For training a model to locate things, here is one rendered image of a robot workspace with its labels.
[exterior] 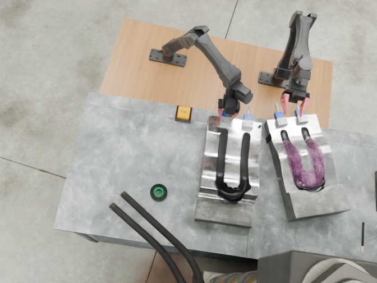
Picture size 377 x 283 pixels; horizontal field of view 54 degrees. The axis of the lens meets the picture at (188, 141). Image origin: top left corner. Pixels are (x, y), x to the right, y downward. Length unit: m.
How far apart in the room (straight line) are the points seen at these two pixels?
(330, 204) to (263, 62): 0.84
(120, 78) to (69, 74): 1.06
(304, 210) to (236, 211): 0.30
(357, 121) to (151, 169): 1.84
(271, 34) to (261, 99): 1.33
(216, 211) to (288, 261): 1.17
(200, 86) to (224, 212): 0.68
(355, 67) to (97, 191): 2.34
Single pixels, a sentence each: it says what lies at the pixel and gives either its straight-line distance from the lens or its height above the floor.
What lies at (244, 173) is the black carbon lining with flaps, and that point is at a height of 0.91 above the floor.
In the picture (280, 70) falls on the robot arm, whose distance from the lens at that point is 1.94.
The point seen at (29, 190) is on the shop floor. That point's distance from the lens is 2.76.
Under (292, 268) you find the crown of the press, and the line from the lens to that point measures 0.56.
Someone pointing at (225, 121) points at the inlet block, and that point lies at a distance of 1.79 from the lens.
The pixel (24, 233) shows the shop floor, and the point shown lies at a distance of 2.71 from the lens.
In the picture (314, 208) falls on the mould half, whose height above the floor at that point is 0.91.
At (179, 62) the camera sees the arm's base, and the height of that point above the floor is 0.81.
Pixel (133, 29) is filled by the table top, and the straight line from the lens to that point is 2.18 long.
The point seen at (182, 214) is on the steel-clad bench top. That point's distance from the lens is 1.76.
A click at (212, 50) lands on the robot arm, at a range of 1.63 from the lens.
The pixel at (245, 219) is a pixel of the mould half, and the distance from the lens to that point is 1.73.
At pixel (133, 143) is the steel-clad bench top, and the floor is 0.80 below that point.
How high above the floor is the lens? 2.53
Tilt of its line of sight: 69 degrees down
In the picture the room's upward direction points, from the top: 10 degrees clockwise
